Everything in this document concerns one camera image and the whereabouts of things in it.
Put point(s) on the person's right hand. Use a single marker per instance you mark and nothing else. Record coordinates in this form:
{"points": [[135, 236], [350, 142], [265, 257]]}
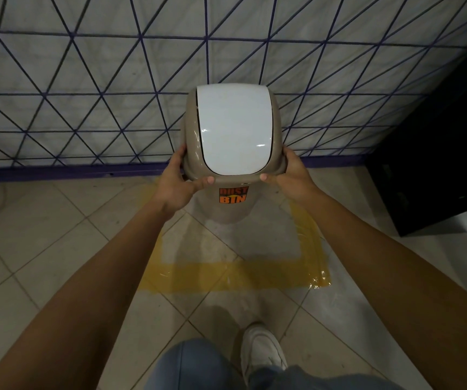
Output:
{"points": [[296, 180]]}

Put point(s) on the person's left hand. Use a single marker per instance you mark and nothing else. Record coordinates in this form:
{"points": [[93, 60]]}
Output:
{"points": [[172, 186]]}

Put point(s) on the beige dust bin white lid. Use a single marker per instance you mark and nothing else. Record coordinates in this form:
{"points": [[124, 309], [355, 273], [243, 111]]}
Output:
{"points": [[233, 125]]}

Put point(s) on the yellow tape floor marking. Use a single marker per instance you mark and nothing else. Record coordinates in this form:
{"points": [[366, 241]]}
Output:
{"points": [[257, 274]]}

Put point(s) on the person's left forearm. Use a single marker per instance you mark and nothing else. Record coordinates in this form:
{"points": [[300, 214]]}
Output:
{"points": [[87, 308]]}

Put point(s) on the person's right forearm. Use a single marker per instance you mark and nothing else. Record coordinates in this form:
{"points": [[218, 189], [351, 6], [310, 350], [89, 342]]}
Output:
{"points": [[404, 296]]}

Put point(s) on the person's white right shoe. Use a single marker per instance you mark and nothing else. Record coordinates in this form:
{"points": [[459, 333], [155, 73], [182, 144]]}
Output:
{"points": [[262, 349]]}

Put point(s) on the purple skirting strip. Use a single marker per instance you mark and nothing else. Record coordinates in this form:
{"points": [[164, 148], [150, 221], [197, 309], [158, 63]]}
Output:
{"points": [[54, 172]]}

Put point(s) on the black cabinet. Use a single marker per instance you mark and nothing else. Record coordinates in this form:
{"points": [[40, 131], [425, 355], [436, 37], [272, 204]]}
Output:
{"points": [[440, 158]]}

